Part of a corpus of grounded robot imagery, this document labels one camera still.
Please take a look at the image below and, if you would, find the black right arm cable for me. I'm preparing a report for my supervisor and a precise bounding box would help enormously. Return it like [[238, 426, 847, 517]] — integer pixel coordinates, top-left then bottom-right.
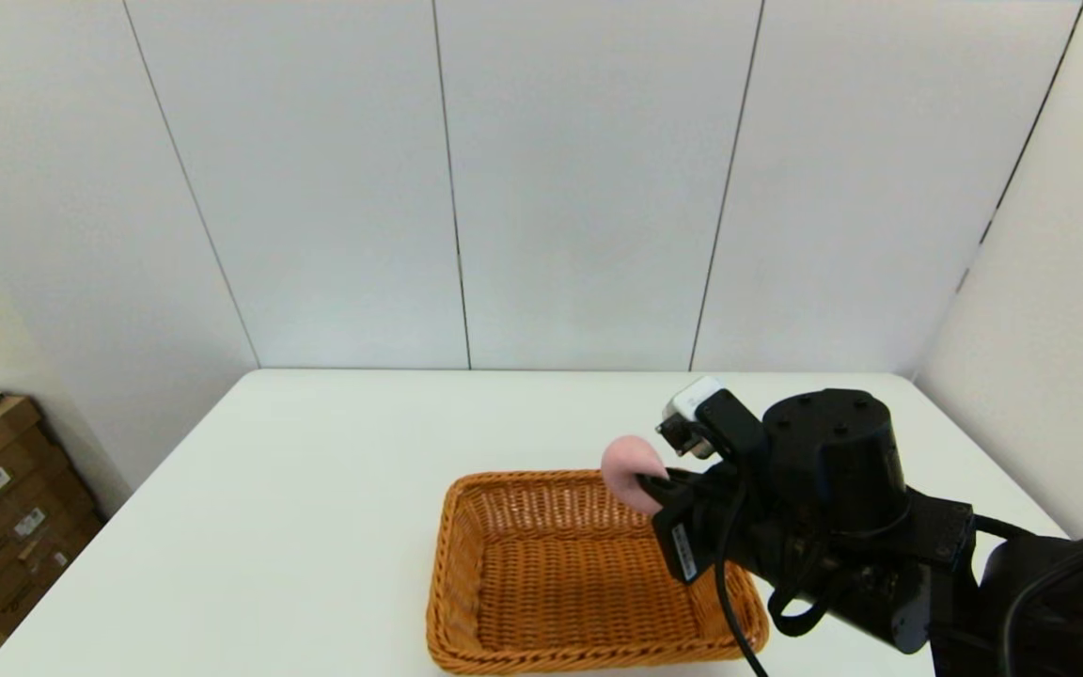
[[714, 480, 845, 677]]

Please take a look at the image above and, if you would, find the white-topped right wrist camera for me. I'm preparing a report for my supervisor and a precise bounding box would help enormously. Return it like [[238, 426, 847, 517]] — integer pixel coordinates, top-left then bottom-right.
[[657, 376, 768, 464]]

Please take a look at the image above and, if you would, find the pink plush peach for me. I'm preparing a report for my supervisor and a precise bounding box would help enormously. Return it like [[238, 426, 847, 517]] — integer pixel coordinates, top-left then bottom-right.
[[601, 434, 669, 515]]

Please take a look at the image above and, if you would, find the orange wicker basket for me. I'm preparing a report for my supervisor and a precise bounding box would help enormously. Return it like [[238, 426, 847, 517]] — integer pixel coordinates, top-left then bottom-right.
[[426, 470, 769, 674]]

